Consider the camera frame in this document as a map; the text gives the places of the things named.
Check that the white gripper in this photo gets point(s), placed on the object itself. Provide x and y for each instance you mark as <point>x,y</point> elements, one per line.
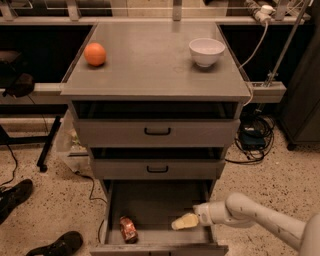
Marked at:
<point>202,213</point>

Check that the red coke can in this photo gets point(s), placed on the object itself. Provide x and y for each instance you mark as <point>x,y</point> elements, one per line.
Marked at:
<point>128,230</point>

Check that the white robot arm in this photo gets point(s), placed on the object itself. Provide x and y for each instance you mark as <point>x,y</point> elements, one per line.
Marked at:
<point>239,211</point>

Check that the bottom grey drawer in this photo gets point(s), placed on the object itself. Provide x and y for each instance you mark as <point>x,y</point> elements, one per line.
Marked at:
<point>153,205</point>

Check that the grey drawer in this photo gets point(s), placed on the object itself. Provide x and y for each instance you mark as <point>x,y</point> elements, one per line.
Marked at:
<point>157,163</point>
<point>155,123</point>
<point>153,205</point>

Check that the middle grey drawer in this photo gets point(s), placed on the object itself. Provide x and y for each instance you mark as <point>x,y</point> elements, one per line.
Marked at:
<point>157,163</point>

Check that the grey drawer cabinet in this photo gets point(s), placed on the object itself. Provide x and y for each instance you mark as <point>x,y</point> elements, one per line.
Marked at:
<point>150,61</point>

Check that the top grey drawer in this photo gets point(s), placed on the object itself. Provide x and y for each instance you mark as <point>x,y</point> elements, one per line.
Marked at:
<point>155,123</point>

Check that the black shoe lower left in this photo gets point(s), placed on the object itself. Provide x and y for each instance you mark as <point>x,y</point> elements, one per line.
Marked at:
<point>66,245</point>

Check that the black shoe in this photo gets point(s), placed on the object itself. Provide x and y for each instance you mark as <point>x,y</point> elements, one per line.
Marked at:
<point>66,245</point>
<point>13,197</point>

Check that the clear plastic bag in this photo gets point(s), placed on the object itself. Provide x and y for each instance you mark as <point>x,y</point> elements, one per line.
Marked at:
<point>68,147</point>

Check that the white bowl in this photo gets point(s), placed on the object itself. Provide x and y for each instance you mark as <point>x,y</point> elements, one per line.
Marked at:
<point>206,51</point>

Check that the black table leg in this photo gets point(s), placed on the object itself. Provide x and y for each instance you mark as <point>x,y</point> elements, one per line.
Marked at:
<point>46,140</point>

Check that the black shoe upper left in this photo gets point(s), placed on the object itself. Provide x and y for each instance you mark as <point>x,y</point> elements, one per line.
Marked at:
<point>13,197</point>

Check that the orange fruit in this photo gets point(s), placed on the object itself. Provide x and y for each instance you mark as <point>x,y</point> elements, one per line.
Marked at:
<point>95,54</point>

